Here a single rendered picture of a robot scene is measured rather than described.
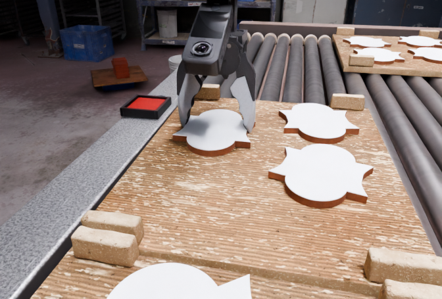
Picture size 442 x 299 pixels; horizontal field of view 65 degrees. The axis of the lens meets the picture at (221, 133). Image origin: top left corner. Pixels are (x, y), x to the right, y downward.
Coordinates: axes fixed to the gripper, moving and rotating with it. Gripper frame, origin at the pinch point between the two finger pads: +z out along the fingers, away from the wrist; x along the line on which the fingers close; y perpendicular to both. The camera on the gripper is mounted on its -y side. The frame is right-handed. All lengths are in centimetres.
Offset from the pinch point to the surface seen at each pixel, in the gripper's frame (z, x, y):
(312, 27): -3, -18, 92
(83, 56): 75, 240, 344
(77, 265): 2.5, 7.0, -27.7
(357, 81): 1.4, -26.7, 36.5
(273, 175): 1.2, -9.7, -10.5
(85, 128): 88, 138, 172
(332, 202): 1.2, -16.4, -14.8
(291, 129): 0.4, -11.6, 2.7
